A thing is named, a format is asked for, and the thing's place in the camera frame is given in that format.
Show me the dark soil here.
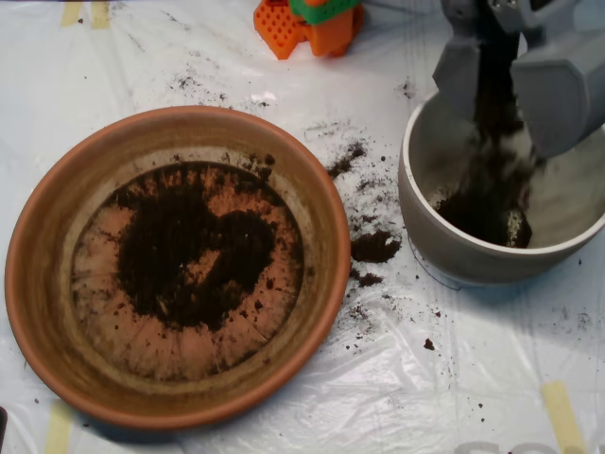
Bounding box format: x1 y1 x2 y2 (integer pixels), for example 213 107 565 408
434 27 547 249
111 163 280 332

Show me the large spilled soil pile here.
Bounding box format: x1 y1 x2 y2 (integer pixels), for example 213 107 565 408
350 230 403 265

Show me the small spilled soil patch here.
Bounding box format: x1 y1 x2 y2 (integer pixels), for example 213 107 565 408
350 268 385 288

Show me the terracotta saucer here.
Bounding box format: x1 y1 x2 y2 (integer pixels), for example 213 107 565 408
4 105 354 431

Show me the long spilled soil streak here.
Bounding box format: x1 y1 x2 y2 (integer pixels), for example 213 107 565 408
325 138 369 180

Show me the white ceramic pot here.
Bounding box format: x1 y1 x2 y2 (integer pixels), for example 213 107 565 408
397 89 605 288

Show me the beige masking tape strip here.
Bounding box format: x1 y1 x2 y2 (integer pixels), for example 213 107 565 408
44 401 75 454
541 380 588 454
60 2 82 27
91 1 112 30

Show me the clear plastic sheet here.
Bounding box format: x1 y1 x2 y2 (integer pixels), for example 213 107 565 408
0 0 605 454

